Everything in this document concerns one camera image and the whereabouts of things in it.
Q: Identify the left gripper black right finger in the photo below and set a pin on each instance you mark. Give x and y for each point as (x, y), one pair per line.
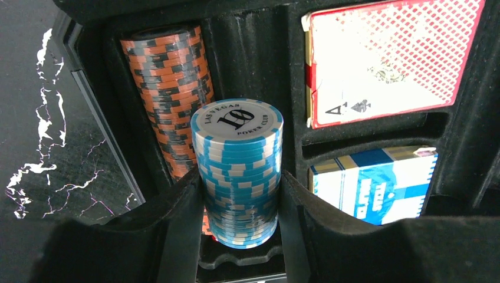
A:
(324, 244)

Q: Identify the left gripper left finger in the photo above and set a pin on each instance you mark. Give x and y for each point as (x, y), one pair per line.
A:
(158, 241)

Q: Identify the blue playing card box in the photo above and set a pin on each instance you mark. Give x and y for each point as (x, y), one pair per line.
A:
(378, 186)

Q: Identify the light blue poker chip stack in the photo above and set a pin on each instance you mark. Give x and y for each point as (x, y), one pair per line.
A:
(238, 148)

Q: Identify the red playing card box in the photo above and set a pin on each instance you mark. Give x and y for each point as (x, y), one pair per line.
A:
(385, 58)

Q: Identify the black foam-lined poker case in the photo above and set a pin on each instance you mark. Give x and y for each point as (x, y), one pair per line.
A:
(255, 50)

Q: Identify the orange black poker chip stack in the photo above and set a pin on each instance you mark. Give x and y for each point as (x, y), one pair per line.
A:
(171, 72)

